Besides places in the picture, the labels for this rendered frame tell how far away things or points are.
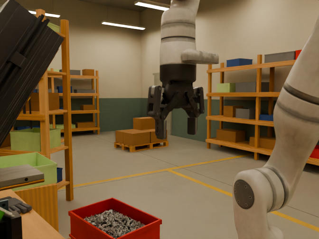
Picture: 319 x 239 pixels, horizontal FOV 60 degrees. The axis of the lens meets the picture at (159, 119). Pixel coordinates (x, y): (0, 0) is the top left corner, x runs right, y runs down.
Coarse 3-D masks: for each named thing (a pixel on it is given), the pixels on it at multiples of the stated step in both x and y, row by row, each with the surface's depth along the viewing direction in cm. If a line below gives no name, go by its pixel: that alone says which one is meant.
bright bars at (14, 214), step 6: (0, 210) 82; (6, 210) 86; (6, 216) 83; (12, 216) 84; (18, 216) 85; (6, 222) 87; (12, 222) 83; (18, 222) 84; (12, 228) 83; (18, 228) 85; (12, 234) 84; (18, 234) 85
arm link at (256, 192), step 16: (240, 176) 57; (256, 176) 55; (272, 176) 56; (240, 192) 57; (256, 192) 53; (272, 192) 54; (240, 208) 57; (256, 208) 54; (272, 208) 55; (240, 224) 58; (256, 224) 54
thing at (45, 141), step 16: (64, 32) 340; (64, 48) 342; (64, 64) 344; (64, 80) 346; (32, 96) 320; (48, 96) 330; (64, 96) 348; (32, 112) 312; (48, 112) 313; (64, 112) 350; (32, 128) 362; (48, 128) 314; (64, 128) 352; (16, 144) 325; (32, 144) 319; (48, 144) 314
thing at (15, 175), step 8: (0, 168) 94; (8, 168) 94; (16, 168) 94; (24, 168) 94; (32, 168) 94; (0, 176) 85; (8, 176) 85; (16, 176) 85; (24, 176) 85; (32, 176) 86; (40, 176) 88; (0, 184) 80; (8, 184) 82; (16, 184) 83; (24, 184) 85
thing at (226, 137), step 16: (208, 64) 691; (240, 64) 614; (256, 64) 573; (272, 64) 536; (288, 64) 509; (208, 80) 694; (256, 80) 574; (272, 80) 593; (208, 96) 696; (224, 96) 647; (240, 96) 607; (256, 96) 571; (272, 96) 540; (208, 112) 699; (224, 112) 665; (240, 112) 618; (256, 112) 578; (272, 112) 601; (208, 128) 702; (256, 128) 580; (208, 144) 705; (224, 144) 654; (240, 144) 622; (256, 144) 582; (272, 144) 561
